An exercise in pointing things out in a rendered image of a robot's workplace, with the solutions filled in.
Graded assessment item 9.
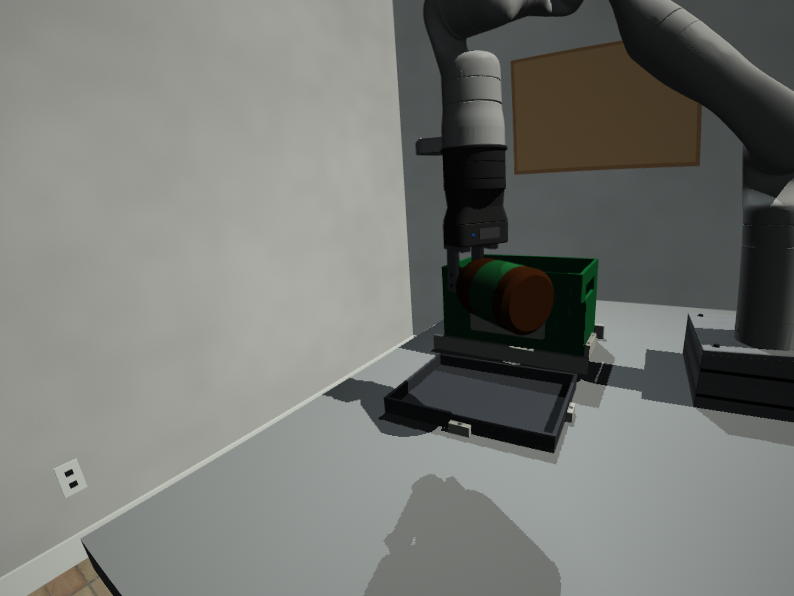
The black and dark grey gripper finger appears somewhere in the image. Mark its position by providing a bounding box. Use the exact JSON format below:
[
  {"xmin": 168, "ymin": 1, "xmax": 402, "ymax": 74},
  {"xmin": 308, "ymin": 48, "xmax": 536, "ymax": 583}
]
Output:
[
  {"xmin": 444, "ymin": 244, "xmax": 471, "ymax": 294},
  {"xmin": 471, "ymin": 244, "xmax": 498, "ymax": 260}
]

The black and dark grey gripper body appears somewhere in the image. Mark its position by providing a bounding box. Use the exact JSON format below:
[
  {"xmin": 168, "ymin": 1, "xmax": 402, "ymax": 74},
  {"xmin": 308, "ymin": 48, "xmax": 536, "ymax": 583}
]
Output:
[{"xmin": 415, "ymin": 100, "xmax": 508, "ymax": 247}]

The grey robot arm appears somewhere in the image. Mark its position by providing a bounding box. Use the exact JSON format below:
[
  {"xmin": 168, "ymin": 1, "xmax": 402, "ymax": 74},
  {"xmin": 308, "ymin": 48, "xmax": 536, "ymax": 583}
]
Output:
[{"xmin": 423, "ymin": 0, "xmax": 794, "ymax": 351}]

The dark green crate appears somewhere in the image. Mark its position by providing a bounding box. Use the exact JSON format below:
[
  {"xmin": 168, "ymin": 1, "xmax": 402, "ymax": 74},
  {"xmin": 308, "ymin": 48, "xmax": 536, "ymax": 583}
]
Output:
[{"xmin": 442, "ymin": 254, "xmax": 598, "ymax": 356}]

